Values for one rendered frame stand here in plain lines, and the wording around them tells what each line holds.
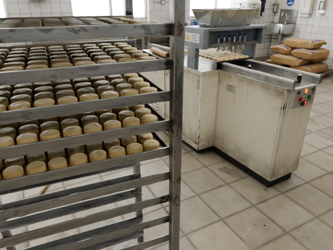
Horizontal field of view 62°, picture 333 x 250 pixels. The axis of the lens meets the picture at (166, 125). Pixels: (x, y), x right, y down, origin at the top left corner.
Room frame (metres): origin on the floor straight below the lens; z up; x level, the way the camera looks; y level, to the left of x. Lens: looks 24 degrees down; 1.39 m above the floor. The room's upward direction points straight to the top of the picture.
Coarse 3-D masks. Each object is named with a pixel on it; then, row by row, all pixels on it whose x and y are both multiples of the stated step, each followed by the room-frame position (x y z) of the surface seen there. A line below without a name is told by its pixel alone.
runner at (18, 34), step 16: (0, 32) 0.60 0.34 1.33; (16, 32) 0.61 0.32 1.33; (32, 32) 0.63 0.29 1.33; (48, 32) 0.64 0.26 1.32; (64, 32) 0.65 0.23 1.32; (80, 32) 0.67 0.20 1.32; (96, 32) 0.68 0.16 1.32; (112, 32) 0.69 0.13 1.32; (128, 32) 0.71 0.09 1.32; (144, 32) 0.72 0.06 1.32; (160, 32) 0.74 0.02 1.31
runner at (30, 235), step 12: (132, 204) 0.70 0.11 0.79; (144, 204) 0.72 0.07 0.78; (156, 204) 0.73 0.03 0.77; (84, 216) 0.65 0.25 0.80; (96, 216) 0.66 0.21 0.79; (108, 216) 0.67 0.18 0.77; (48, 228) 0.61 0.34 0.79; (60, 228) 0.62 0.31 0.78; (0, 240) 0.56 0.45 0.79; (12, 240) 0.57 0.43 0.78; (24, 240) 0.58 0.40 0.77
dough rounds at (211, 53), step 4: (212, 48) 3.01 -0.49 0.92; (184, 52) 2.85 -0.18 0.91; (200, 52) 2.79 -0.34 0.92; (204, 52) 2.77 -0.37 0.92; (208, 52) 2.77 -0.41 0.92; (212, 52) 2.79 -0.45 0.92; (216, 52) 2.77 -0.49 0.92; (220, 52) 2.77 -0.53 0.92; (224, 52) 2.80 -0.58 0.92; (228, 52) 2.77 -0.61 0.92; (200, 56) 2.64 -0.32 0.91; (204, 56) 2.59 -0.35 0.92; (208, 56) 2.56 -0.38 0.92; (212, 56) 2.58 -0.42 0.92; (216, 56) 2.56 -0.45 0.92; (220, 56) 2.57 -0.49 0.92; (224, 56) 2.60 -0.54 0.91; (228, 56) 2.57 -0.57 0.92; (232, 56) 2.56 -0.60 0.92; (236, 56) 2.57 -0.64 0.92; (240, 56) 2.56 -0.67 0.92; (244, 56) 2.56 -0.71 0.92; (248, 56) 2.57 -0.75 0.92; (216, 60) 2.45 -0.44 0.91; (220, 60) 2.40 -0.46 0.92; (224, 60) 2.43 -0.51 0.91
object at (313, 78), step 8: (184, 48) 3.39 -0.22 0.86; (248, 64) 2.51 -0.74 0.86; (256, 64) 2.43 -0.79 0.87; (264, 64) 2.36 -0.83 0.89; (272, 64) 2.30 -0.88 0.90; (280, 72) 2.21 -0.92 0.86; (288, 72) 2.15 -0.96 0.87; (296, 72) 2.09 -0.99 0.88; (304, 72) 2.03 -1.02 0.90; (304, 80) 2.02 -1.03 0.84; (312, 80) 1.97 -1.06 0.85; (320, 80) 1.94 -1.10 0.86
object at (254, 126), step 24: (240, 96) 2.15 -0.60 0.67; (264, 96) 1.95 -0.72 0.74; (288, 96) 1.82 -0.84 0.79; (216, 120) 2.39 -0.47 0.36; (240, 120) 2.13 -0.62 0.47; (264, 120) 1.92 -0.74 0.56; (288, 120) 1.84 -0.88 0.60; (216, 144) 2.36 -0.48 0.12; (240, 144) 2.10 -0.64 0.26; (264, 144) 1.89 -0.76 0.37; (288, 144) 1.87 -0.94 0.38; (240, 168) 2.11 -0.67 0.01; (264, 168) 1.86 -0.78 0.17; (288, 168) 1.91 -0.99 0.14
